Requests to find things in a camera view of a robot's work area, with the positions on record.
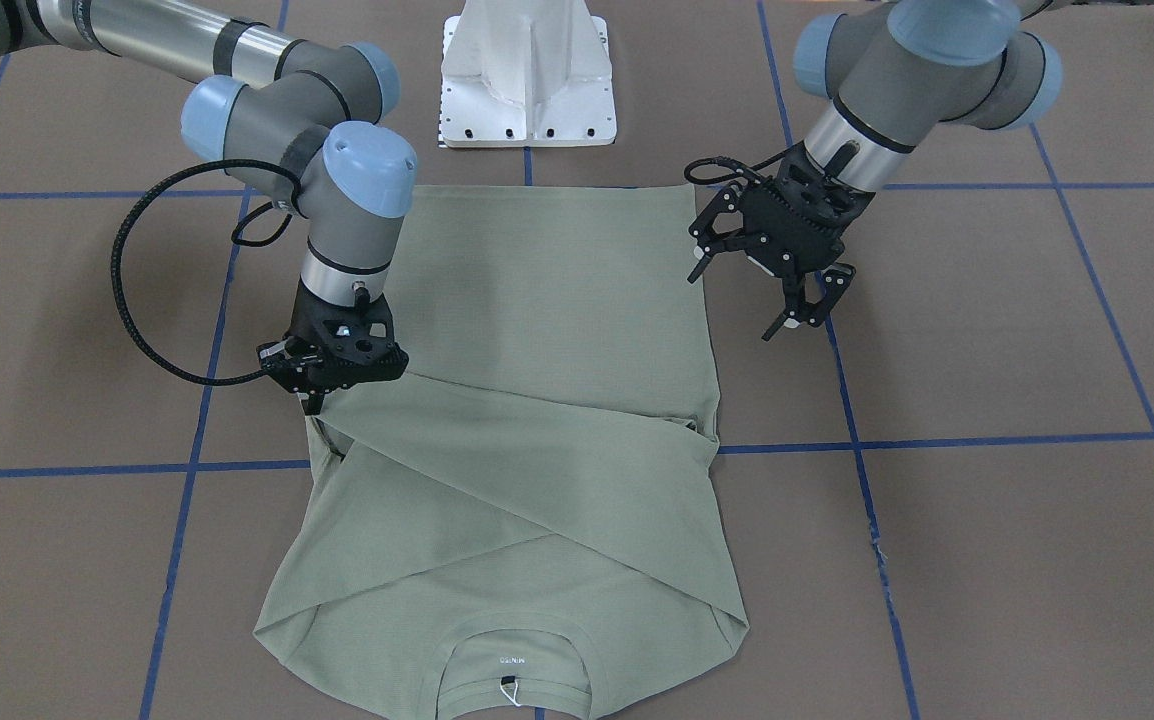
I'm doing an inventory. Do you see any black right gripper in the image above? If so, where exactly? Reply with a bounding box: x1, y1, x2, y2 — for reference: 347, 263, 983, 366
257, 282, 409, 417

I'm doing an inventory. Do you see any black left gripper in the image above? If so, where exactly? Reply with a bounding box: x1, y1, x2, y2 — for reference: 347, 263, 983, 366
687, 140, 878, 343

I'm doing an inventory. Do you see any olive green long-sleeve shirt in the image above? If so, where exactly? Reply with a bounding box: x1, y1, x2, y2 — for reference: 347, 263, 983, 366
253, 183, 749, 719

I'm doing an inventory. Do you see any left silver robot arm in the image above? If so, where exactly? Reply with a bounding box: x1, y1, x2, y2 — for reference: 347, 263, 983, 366
685, 1, 1063, 340

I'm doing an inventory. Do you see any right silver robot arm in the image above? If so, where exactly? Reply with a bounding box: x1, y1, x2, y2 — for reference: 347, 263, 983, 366
0, 1, 418, 417

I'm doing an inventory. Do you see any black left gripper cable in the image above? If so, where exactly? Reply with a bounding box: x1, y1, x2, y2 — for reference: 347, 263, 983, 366
684, 155, 788, 189

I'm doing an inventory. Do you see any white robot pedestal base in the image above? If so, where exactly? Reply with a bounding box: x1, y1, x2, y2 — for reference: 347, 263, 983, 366
437, 1, 619, 149

